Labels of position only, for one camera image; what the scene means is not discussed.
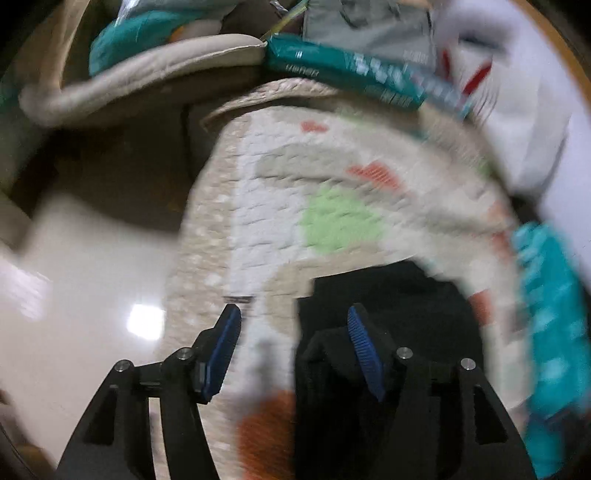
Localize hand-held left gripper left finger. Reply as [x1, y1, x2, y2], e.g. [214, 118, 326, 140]
[55, 305, 243, 480]

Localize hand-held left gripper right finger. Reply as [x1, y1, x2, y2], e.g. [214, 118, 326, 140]
[346, 304, 539, 480]

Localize black pants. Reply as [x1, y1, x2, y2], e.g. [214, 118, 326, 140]
[293, 261, 485, 480]

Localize patterned quilted bed cover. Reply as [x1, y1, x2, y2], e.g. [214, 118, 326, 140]
[164, 78, 532, 480]

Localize teal star fleece blanket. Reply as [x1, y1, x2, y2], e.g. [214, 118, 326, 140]
[510, 222, 591, 479]

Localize white red-patterned cloth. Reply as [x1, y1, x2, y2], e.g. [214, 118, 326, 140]
[431, 0, 591, 241]

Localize green paper ream pack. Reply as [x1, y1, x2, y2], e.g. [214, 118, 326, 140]
[263, 33, 472, 117]

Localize grey garment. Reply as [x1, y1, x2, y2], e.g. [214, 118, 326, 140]
[302, 0, 437, 64]

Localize teal cloth bundle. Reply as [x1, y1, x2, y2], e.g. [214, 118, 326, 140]
[88, 11, 208, 77]

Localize curved wooden frame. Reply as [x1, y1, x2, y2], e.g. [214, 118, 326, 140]
[512, 0, 588, 103]

